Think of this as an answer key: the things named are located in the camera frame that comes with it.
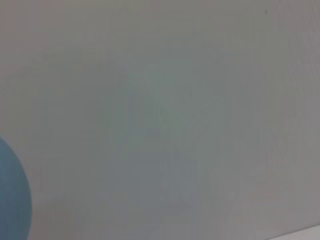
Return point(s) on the blue bowl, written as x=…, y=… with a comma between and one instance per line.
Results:
x=12, y=195

